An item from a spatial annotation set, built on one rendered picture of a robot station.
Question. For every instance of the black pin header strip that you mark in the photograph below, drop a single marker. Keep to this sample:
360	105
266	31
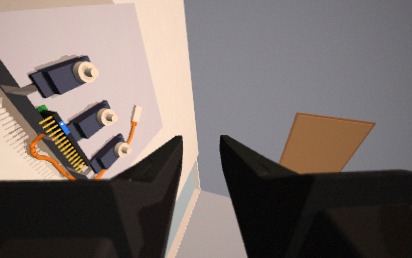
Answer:
45	113

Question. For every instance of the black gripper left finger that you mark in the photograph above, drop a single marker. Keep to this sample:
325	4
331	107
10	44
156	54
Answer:
133	209

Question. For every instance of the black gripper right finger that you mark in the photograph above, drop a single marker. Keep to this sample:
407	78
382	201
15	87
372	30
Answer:
275	206

